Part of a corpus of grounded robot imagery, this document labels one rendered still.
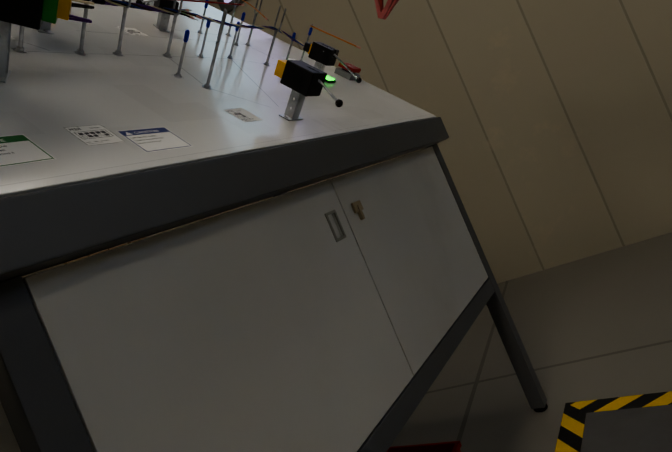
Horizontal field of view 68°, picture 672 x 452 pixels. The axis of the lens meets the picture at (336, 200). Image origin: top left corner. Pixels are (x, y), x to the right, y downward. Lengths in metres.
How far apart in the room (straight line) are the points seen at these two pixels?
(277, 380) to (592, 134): 2.35
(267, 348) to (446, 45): 2.39
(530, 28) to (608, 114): 0.58
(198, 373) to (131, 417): 0.09
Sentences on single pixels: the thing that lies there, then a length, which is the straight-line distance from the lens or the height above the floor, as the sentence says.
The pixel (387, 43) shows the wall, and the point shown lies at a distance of 2.98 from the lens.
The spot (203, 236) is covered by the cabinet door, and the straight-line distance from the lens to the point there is 0.67.
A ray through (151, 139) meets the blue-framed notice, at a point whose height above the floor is 0.92.
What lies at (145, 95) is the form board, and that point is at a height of 1.02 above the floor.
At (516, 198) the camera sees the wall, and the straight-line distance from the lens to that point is 2.85.
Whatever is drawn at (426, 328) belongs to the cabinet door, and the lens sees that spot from 1.06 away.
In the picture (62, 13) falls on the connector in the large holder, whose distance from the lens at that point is 0.75.
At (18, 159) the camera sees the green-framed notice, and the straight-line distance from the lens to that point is 0.59.
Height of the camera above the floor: 0.74
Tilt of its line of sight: 1 degrees up
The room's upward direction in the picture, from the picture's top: 23 degrees counter-clockwise
